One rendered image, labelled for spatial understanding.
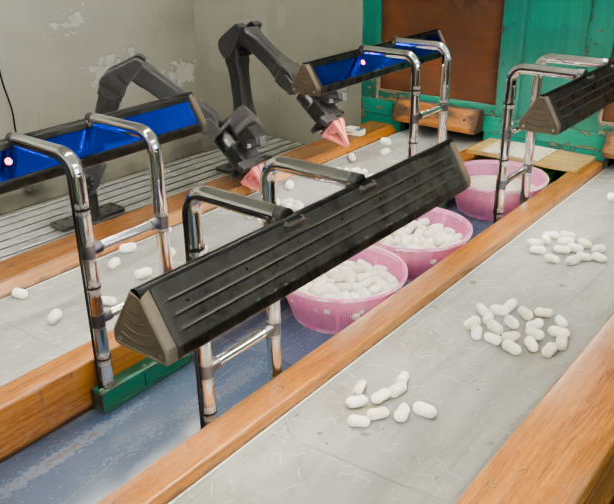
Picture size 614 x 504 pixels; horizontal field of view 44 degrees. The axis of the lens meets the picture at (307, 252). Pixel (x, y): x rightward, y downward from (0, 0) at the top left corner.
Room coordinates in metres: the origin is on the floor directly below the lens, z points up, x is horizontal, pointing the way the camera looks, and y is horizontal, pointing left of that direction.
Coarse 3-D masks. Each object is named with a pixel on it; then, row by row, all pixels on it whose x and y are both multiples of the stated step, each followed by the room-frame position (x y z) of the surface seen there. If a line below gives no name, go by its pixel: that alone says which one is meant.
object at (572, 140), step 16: (368, 112) 2.56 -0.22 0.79; (384, 112) 2.52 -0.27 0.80; (400, 128) 2.49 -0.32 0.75; (432, 128) 2.52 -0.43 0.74; (496, 128) 2.27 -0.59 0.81; (544, 144) 2.18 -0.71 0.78; (560, 144) 2.15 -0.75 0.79; (576, 144) 2.12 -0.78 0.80; (592, 144) 2.09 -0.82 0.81; (608, 160) 2.08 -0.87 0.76; (560, 176) 2.14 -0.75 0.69
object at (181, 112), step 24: (192, 96) 1.45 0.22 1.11; (144, 120) 1.35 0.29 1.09; (168, 120) 1.38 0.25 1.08; (192, 120) 1.42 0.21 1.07; (0, 144) 1.14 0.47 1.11; (72, 144) 1.22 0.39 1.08; (96, 144) 1.25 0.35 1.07; (120, 144) 1.28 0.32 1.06; (144, 144) 1.32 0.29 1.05; (0, 168) 1.11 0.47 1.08; (24, 168) 1.14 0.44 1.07; (48, 168) 1.16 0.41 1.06; (0, 192) 1.09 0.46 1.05
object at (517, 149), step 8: (496, 144) 2.19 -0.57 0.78; (512, 144) 2.19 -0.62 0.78; (520, 144) 2.19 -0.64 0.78; (488, 152) 2.12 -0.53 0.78; (496, 152) 2.11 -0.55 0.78; (512, 152) 2.11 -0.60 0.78; (520, 152) 2.11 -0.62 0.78; (536, 152) 2.11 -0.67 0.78; (544, 152) 2.11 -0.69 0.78; (536, 160) 2.04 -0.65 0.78
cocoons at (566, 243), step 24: (528, 240) 1.54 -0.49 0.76; (480, 312) 1.23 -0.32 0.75; (504, 312) 1.22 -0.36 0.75; (528, 312) 1.21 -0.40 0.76; (552, 312) 1.22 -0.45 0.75; (480, 336) 1.14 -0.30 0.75; (504, 336) 1.13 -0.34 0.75; (528, 336) 1.12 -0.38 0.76; (360, 384) 0.99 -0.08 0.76; (384, 408) 0.93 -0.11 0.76; (408, 408) 0.93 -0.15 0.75; (432, 408) 0.92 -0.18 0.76
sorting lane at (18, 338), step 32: (384, 160) 2.18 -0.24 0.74; (256, 192) 1.91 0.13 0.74; (288, 192) 1.91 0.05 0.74; (320, 192) 1.91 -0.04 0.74; (224, 224) 1.69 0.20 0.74; (256, 224) 1.69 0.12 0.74; (128, 256) 1.52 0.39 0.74; (32, 288) 1.37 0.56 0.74; (64, 288) 1.37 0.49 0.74; (128, 288) 1.36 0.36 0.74; (0, 320) 1.24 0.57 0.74; (32, 320) 1.24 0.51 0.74; (64, 320) 1.24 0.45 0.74; (0, 352) 1.13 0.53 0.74; (32, 352) 1.13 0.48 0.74; (64, 352) 1.12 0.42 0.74; (0, 384) 1.03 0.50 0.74
